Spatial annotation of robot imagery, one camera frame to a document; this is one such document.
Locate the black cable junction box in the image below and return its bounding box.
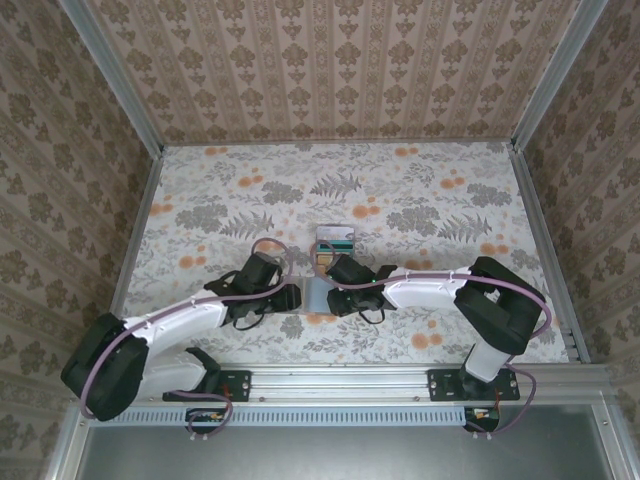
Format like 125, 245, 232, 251
462, 405, 501, 434
185, 407, 229, 434

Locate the white slotted cable duct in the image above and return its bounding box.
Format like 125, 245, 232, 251
92, 405, 466, 427

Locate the floral patterned table cover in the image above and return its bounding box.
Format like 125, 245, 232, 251
107, 142, 576, 366

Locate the aluminium corner post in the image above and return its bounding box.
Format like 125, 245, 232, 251
58, 0, 166, 156
510, 0, 612, 149

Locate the aluminium front frame rail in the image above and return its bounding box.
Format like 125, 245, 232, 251
74, 363, 611, 404

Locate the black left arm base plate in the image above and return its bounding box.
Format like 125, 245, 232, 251
162, 368, 251, 403

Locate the aluminium side rail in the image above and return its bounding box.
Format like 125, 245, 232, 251
508, 142, 594, 364
93, 147, 166, 366

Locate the grey metal panel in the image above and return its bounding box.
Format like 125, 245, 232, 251
47, 402, 631, 480

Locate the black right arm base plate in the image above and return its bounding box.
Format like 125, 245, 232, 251
427, 368, 521, 403

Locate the clear acrylic card stand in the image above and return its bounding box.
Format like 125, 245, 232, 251
314, 224, 357, 271

